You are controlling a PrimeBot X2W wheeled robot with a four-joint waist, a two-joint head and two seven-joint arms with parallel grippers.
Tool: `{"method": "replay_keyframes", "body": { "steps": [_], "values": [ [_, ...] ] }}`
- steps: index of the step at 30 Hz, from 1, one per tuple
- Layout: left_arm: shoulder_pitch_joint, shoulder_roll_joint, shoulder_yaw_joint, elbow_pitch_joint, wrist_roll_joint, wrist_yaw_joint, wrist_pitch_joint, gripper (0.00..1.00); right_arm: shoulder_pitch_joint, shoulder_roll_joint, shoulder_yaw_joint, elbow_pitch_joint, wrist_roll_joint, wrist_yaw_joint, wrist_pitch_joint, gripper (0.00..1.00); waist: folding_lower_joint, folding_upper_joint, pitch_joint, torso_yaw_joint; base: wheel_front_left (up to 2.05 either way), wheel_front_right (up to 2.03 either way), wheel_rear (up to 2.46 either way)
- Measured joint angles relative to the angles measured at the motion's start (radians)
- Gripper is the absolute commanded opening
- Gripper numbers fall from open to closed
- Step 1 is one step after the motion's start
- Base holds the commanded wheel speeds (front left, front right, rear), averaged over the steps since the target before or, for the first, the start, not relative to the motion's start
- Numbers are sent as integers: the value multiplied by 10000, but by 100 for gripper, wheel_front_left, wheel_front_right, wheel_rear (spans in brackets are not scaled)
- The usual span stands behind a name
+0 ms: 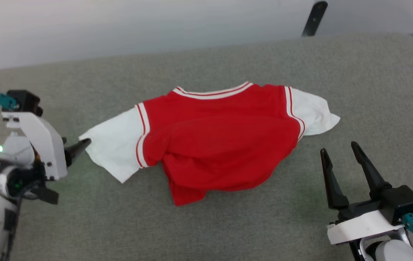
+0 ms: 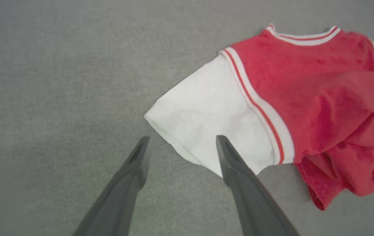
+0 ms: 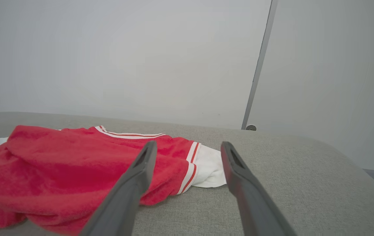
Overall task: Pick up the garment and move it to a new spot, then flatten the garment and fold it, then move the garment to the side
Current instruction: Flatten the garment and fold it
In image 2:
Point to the red white basketball jersey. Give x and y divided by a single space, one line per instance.
305 98

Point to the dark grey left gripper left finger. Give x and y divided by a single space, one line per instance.
121 193

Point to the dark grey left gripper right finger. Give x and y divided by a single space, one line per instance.
252 200

